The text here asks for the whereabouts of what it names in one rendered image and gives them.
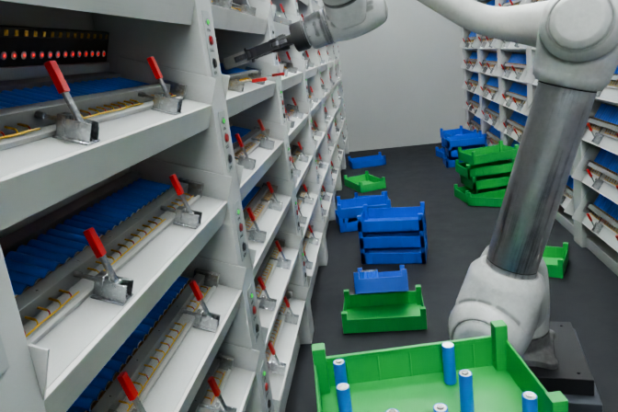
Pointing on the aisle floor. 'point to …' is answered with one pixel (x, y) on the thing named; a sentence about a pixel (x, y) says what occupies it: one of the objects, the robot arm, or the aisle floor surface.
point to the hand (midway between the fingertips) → (236, 60)
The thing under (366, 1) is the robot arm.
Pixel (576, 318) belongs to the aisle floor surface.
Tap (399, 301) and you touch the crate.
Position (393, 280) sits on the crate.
